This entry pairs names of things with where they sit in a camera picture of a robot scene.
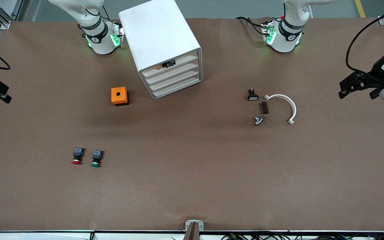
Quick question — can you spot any red push button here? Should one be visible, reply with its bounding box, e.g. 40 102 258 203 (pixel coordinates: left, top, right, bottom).
71 148 85 165

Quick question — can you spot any green push button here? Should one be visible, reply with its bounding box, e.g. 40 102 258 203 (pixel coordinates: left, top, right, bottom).
90 150 105 168

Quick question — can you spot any orange box with hole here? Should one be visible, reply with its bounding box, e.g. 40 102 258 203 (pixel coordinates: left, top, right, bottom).
111 87 129 106

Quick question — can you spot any brown table cover mat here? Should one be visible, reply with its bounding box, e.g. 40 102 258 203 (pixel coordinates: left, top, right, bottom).
0 17 384 232

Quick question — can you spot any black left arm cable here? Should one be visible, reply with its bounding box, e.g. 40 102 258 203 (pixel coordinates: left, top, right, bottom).
345 0 384 82

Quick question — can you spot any white curved bracket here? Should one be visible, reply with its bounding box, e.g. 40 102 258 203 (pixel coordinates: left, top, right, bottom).
264 94 297 126

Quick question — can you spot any black base cable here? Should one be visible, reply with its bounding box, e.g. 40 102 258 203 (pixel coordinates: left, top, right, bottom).
235 16 266 36

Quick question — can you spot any grey metal mount bracket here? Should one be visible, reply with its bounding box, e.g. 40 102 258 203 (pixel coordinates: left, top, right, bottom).
185 220 204 231

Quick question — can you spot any brown post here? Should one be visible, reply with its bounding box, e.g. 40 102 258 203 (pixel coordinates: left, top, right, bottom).
183 223 201 240

